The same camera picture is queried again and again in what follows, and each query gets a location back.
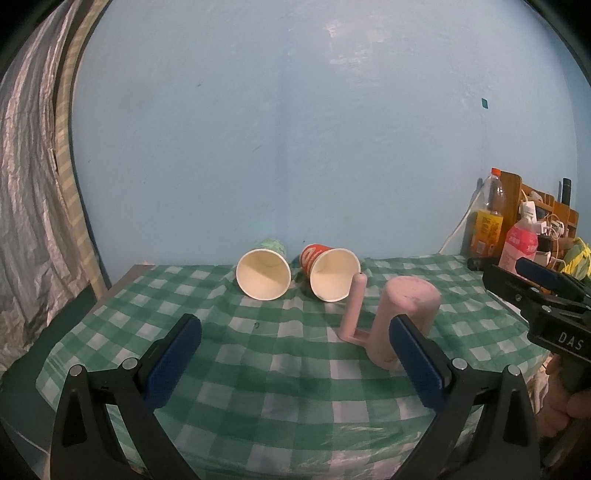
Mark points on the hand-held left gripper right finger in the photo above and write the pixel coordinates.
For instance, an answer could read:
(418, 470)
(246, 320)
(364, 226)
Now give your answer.
(419, 367)

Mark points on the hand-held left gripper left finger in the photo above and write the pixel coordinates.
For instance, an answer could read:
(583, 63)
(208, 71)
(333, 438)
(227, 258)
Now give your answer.
(171, 367)

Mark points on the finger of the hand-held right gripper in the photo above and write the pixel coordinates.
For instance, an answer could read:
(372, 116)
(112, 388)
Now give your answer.
(512, 284)
(545, 276)

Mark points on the red paper cup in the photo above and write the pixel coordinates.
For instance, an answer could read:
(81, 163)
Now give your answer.
(328, 273)

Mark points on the green paper cup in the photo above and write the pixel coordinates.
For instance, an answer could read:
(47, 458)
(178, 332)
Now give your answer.
(264, 273)

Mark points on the person's right hand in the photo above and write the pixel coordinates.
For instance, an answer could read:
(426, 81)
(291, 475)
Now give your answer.
(556, 406)

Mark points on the yellow green bag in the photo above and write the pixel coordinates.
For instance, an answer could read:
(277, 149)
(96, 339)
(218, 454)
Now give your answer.
(579, 258)

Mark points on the pink spray bottle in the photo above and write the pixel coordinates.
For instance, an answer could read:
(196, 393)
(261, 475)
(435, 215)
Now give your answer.
(519, 242)

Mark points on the orange drink bottle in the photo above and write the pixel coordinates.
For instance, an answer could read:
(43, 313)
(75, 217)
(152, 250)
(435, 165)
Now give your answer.
(489, 217)

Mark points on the wooden desk organizer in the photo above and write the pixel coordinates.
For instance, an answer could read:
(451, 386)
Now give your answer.
(535, 198)

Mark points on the black cylindrical object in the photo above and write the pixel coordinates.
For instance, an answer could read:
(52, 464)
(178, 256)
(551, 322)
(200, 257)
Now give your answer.
(566, 190)

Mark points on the green checkered tablecloth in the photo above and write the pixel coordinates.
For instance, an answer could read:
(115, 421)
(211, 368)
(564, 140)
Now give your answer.
(286, 392)

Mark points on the silver foil curtain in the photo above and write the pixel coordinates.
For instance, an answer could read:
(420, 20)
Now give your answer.
(32, 198)

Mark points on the striped cloth strip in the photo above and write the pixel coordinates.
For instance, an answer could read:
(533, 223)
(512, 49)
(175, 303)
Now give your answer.
(69, 152)

